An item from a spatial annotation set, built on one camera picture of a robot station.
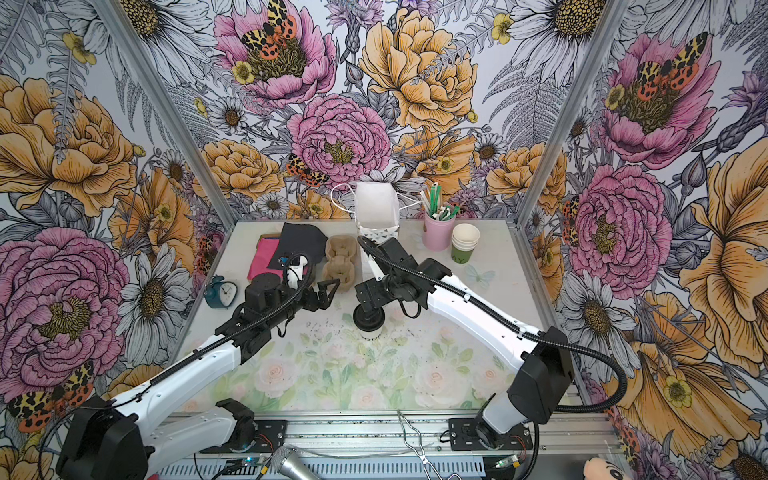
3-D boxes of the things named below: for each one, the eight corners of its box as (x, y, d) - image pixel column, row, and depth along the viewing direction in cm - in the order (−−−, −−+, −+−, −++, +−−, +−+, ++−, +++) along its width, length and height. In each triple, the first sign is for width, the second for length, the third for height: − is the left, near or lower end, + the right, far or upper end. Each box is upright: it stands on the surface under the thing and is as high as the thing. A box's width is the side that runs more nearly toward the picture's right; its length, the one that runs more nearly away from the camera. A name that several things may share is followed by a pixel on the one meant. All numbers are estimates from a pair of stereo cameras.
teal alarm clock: (212, 310, 98) (200, 297, 92) (221, 288, 103) (211, 275, 97) (230, 310, 98) (220, 297, 92) (239, 288, 103) (229, 275, 97)
